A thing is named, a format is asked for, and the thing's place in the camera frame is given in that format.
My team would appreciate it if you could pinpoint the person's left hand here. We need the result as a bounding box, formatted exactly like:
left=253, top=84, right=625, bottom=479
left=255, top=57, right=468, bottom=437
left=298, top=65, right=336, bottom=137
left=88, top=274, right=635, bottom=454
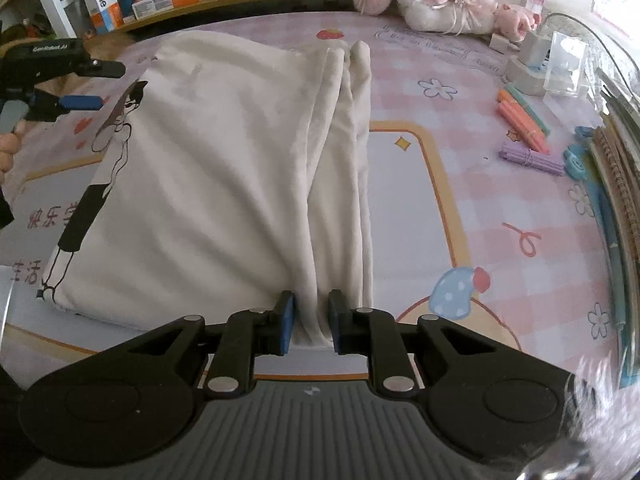
left=0, top=130, right=22, bottom=188

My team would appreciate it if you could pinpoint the white orange toothbrush box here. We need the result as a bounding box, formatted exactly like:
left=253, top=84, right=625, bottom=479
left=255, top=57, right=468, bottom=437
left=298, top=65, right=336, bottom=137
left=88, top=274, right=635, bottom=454
left=80, top=0, right=124, bottom=34

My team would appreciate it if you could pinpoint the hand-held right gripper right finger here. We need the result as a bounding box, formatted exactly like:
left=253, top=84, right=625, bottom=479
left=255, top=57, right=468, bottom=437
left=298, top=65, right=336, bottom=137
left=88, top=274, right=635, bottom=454
left=327, top=290, right=501, bottom=396

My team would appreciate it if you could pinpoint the purple highlighter bundle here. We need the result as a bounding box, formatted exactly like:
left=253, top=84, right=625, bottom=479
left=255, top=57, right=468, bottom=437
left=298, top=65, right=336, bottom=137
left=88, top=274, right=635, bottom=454
left=498, top=141, right=567, bottom=177

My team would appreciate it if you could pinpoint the light blue plastic tool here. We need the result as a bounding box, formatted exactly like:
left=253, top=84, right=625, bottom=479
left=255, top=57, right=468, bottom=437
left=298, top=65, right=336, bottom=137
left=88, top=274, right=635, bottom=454
left=564, top=127, right=598, bottom=181

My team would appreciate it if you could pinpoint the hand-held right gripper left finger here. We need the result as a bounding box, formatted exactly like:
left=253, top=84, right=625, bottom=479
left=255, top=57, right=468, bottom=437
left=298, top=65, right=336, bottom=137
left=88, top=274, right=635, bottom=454
left=122, top=290, right=296, bottom=397

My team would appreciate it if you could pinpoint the cream printed T-shirt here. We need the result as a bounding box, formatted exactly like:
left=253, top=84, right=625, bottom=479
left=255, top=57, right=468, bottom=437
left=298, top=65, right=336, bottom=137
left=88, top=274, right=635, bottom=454
left=41, top=30, right=373, bottom=348

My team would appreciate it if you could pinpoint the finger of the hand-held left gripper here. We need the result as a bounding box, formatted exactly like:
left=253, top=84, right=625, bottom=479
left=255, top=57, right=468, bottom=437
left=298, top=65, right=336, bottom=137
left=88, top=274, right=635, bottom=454
left=75, top=59, right=127, bottom=79
left=27, top=94, right=104, bottom=122

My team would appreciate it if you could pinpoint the stack of notebooks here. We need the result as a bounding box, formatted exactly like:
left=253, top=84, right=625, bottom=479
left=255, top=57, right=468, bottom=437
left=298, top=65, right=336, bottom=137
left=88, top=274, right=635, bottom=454
left=575, top=67, right=640, bottom=391

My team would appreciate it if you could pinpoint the clear acrylic stand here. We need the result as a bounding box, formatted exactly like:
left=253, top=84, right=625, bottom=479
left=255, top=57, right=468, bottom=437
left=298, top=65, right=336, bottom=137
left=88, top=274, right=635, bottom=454
left=542, top=30, right=590, bottom=101

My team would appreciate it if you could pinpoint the green highlighter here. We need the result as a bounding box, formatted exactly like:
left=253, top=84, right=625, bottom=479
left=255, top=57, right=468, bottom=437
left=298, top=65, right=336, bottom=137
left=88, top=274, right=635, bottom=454
left=504, top=82, right=551, bottom=136

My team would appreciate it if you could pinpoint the pink checkered desk mat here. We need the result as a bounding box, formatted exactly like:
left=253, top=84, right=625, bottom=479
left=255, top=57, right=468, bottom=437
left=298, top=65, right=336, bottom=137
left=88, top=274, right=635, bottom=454
left=0, top=10, right=640, bottom=391

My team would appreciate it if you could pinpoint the small pink plush pig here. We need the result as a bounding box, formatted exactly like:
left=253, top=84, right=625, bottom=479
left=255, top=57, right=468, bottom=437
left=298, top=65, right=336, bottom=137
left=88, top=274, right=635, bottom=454
left=492, top=2, right=542, bottom=43

